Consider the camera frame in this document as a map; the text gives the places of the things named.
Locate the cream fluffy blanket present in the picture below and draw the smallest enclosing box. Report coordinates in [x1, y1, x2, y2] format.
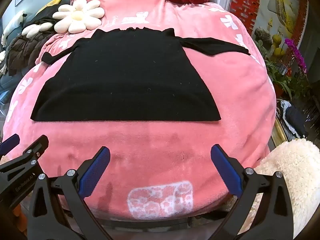
[252, 138, 320, 238]

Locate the white plush toy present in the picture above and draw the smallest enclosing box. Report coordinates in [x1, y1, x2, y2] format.
[1, 10, 27, 47]

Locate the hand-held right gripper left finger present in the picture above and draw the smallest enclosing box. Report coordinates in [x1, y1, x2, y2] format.
[27, 146, 118, 240]

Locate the black cloth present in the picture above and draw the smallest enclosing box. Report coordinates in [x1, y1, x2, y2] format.
[27, 5, 73, 27]

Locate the red and yellow wall poster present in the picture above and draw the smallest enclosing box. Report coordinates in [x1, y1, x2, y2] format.
[230, 0, 310, 40]

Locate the black sweater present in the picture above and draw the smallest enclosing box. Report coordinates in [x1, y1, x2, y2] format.
[30, 27, 251, 122]

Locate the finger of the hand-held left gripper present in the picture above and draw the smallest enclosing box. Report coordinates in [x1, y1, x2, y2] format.
[0, 134, 49, 180]
[0, 134, 20, 153]

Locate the blue jacket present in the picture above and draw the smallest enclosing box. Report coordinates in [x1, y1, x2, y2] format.
[276, 99, 309, 139]

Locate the purple orchid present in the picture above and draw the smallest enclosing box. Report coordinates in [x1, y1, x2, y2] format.
[284, 38, 307, 74]

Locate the pink printed blanket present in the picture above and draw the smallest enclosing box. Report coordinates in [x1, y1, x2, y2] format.
[1, 0, 277, 220]

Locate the large cream flower pillow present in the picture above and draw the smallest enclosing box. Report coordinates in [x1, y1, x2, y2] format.
[52, 0, 105, 34]

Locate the green potted plant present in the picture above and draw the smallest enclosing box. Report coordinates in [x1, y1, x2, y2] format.
[265, 60, 300, 98]

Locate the brown puffer jacket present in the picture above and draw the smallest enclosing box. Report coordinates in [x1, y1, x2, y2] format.
[6, 31, 54, 77]

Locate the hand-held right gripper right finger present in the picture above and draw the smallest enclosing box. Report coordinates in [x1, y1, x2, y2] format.
[210, 144, 294, 240]

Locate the small cream flower pillow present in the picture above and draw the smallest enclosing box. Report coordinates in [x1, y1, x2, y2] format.
[0, 51, 7, 75]
[21, 22, 54, 37]

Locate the yellow pillow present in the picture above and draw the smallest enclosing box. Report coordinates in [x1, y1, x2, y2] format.
[41, 0, 64, 13]

